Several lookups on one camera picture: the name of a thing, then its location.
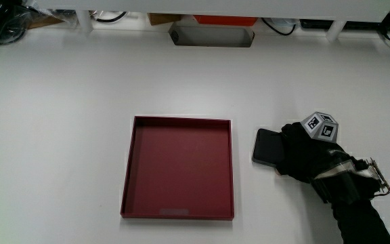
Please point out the person's right hand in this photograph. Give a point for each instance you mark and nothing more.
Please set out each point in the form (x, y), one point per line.
(303, 156)

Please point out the person's right forearm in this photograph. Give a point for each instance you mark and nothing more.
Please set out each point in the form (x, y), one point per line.
(361, 223)

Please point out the white desk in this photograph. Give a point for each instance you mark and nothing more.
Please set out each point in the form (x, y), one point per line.
(63, 118)

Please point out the dark red shallow tray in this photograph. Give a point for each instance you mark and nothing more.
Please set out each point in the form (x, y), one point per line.
(179, 169)

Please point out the orange box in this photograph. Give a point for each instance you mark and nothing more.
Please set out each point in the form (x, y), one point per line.
(225, 19)

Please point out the white raised shelf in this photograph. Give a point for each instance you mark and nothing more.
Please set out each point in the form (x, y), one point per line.
(215, 8)

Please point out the brown cardboard box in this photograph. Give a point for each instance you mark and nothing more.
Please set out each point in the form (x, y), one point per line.
(162, 18)

